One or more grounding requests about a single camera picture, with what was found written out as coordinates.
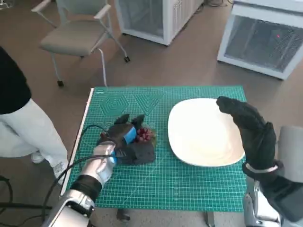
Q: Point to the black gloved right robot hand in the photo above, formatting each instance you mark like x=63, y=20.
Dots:
x=258, y=137

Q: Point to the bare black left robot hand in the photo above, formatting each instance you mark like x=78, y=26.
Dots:
x=118, y=133

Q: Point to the red toy grape bunch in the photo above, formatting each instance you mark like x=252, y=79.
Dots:
x=145, y=134

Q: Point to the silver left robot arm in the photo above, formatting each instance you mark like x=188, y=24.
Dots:
x=80, y=189

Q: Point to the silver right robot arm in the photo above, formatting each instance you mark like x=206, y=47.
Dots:
x=258, y=205

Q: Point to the white plate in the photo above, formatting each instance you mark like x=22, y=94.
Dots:
x=201, y=134

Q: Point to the grey cylinder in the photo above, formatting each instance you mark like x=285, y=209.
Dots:
x=292, y=151

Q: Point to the green cutting mat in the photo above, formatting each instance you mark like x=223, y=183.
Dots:
x=170, y=184

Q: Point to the white mesh cabinet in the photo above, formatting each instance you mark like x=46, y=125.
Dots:
x=258, y=45
x=146, y=19

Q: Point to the black floor stand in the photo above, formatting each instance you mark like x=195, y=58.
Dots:
x=23, y=207

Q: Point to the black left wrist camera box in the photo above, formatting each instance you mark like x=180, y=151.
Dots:
x=139, y=153

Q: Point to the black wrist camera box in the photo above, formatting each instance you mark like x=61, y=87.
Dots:
x=286, y=196
x=139, y=153

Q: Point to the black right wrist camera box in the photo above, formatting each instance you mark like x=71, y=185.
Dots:
x=286, y=196

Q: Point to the dark table bracket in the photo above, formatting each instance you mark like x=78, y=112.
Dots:
x=122, y=215
x=210, y=218

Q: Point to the grey chair with white frame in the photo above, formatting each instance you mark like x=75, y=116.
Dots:
x=73, y=35

